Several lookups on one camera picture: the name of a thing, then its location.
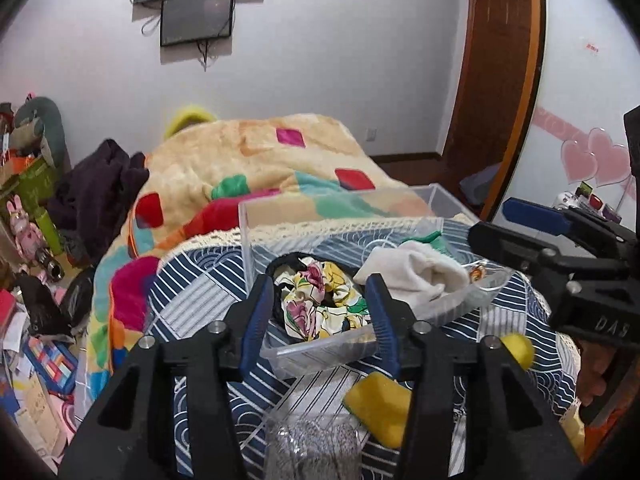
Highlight green cloth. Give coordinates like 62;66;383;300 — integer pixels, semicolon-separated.
397;230;446;254

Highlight green cardboard box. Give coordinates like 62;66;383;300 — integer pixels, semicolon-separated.
0;157;61;202

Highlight green bottle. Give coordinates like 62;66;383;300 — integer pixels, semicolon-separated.
35;207;64;256

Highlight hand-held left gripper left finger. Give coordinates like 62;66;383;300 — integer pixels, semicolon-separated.
57;274;276;480

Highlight clear plastic cup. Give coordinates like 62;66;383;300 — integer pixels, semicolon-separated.
264;412;362;480

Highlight pink bunny toy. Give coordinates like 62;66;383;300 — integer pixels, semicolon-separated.
5;195;43;261

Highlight white wardrobe door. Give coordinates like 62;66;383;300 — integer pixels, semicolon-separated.
482;0;640;241

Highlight pile of papers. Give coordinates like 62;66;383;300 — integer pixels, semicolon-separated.
0;310;83;466

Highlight black bag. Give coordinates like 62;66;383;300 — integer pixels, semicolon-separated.
62;266;97;322
15;275;72;336

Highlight silver steel wool scrubber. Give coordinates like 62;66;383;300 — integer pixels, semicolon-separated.
272;420;358;480

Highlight small black wall monitor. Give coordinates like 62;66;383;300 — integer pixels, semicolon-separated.
160;0;236;48

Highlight silver flask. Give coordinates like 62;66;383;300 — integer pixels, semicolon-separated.
35;250;64;282

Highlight dark purple clothing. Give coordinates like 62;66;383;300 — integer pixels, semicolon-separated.
47;139;151;266

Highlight blue patterned quilt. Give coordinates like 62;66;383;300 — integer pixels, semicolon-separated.
145;215;586;480

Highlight white cloth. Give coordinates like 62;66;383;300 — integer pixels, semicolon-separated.
352;240;471;318

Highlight pink heart stickers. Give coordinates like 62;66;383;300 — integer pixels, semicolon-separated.
561;127;633;189

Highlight colourful patchwork fleece blanket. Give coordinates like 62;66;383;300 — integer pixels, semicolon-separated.
75;114;436;411

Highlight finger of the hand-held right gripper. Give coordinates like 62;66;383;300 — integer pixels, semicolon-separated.
467;222;567;282
502;197;626;247

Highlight yellow pillow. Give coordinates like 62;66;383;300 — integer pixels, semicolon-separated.
164;105;218;138

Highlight round yellow sponge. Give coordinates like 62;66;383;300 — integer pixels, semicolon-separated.
500;334;535;371

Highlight black hanging cable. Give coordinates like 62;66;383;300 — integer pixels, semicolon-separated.
196;39;222;72

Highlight floral patterned cloth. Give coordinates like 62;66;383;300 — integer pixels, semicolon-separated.
272;255;373;343

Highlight clear plastic storage box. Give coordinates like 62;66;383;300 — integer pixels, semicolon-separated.
238;184;513;380

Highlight rectangular yellow sponge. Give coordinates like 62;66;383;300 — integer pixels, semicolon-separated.
342;374;413;450

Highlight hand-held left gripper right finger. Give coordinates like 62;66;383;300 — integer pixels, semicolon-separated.
364;272;586;480

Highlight person's right hand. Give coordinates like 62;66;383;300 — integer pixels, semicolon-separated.
575;344;620;412

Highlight wooden door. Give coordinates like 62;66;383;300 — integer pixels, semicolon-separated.
440;0;533;201

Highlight colourful patterned box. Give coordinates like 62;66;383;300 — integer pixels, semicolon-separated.
24;337;79;397

